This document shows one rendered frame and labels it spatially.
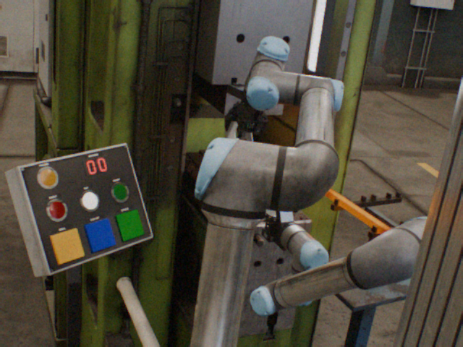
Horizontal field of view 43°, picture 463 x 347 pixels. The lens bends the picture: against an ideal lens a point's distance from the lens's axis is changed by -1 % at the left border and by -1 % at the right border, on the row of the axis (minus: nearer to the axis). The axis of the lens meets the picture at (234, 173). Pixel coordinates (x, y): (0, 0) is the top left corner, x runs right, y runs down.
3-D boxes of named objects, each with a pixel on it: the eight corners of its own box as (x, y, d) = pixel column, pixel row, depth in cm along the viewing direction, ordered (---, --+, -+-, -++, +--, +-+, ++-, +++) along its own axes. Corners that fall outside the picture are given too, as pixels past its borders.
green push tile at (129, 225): (145, 234, 167) (137, 209, 167) (124, 241, 161) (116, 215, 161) (141, 234, 168) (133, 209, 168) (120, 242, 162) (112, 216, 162)
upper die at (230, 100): (282, 115, 189) (286, 85, 185) (223, 116, 181) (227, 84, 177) (231, 81, 224) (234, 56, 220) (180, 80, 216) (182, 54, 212)
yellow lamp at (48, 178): (58, 187, 150) (58, 171, 148) (39, 189, 148) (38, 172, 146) (56, 182, 153) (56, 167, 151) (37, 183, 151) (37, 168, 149)
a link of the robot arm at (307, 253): (303, 278, 158) (307, 250, 155) (283, 258, 168) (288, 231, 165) (328, 274, 161) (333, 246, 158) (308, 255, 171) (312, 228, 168)
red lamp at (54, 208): (67, 220, 150) (67, 204, 149) (48, 221, 148) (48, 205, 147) (65, 214, 153) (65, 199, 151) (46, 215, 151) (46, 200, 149)
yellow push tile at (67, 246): (85, 255, 152) (77, 227, 152) (59, 264, 147) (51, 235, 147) (81, 256, 153) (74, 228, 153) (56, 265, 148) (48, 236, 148)
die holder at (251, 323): (293, 327, 219) (313, 220, 202) (196, 345, 204) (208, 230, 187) (234, 253, 266) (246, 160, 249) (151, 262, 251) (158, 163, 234)
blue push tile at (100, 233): (116, 244, 160) (108, 217, 159) (93, 253, 154) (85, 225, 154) (112, 244, 161) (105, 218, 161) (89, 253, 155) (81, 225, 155)
